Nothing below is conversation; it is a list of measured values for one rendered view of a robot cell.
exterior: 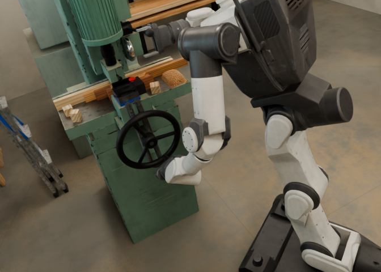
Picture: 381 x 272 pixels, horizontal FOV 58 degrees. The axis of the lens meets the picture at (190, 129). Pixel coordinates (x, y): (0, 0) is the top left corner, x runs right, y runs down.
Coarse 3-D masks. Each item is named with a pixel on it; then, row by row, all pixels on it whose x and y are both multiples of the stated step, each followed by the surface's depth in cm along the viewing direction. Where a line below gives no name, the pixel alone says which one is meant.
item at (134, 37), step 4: (136, 32) 172; (124, 36) 170; (128, 36) 171; (132, 36) 172; (136, 36) 173; (132, 40) 173; (136, 40) 174; (140, 40) 175; (124, 44) 172; (132, 44) 174; (136, 44) 175; (140, 44) 176; (124, 48) 173; (136, 48) 176; (140, 48) 177; (124, 52) 177; (136, 52) 177; (140, 52) 178; (136, 56) 178
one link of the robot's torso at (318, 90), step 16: (304, 80) 113; (320, 80) 114; (272, 96) 114; (288, 96) 111; (304, 96) 108; (320, 96) 108; (336, 96) 105; (304, 112) 111; (320, 112) 108; (336, 112) 106; (352, 112) 111
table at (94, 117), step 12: (180, 84) 161; (156, 96) 158; (168, 96) 161; (180, 96) 164; (84, 108) 157; (96, 108) 155; (108, 108) 154; (84, 120) 149; (96, 120) 150; (108, 120) 153; (120, 120) 151; (72, 132) 148; (84, 132) 150
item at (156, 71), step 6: (180, 60) 172; (186, 60) 174; (162, 66) 170; (168, 66) 171; (174, 66) 173; (180, 66) 174; (144, 72) 168; (150, 72) 168; (156, 72) 170; (162, 72) 171; (108, 84) 163; (84, 96) 159; (90, 96) 160
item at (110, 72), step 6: (102, 60) 163; (102, 66) 163; (108, 66) 157; (114, 66) 156; (120, 66) 155; (108, 72) 154; (114, 72) 155; (120, 72) 156; (108, 78) 160; (114, 78) 157
